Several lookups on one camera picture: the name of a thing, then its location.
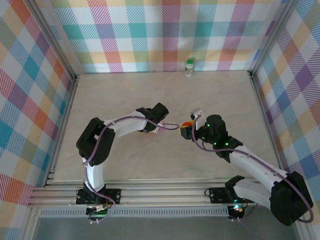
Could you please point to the orange pill bottle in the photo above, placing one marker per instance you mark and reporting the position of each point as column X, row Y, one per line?
column 188, row 123

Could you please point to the white vitamin bottle green cap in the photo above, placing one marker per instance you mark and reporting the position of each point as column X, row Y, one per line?
column 189, row 68

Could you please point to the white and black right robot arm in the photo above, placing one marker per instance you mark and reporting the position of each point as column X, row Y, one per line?
column 257, row 170

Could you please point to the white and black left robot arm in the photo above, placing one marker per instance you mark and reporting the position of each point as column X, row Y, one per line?
column 95, row 175

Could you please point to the aluminium side rail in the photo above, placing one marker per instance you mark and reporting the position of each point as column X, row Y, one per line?
column 63, row 125
column 266, row 125

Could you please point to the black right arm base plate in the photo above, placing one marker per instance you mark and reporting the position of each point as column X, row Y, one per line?
column 215, row 195

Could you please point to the aluminium mounting rail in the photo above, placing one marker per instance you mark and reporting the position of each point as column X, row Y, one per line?
column 162, row 193

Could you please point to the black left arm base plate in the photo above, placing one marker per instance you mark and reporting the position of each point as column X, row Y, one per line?
column 115, row 196

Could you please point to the aluminium corner post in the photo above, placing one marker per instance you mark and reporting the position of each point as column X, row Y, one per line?
column 273, row 37
column 54, row 37

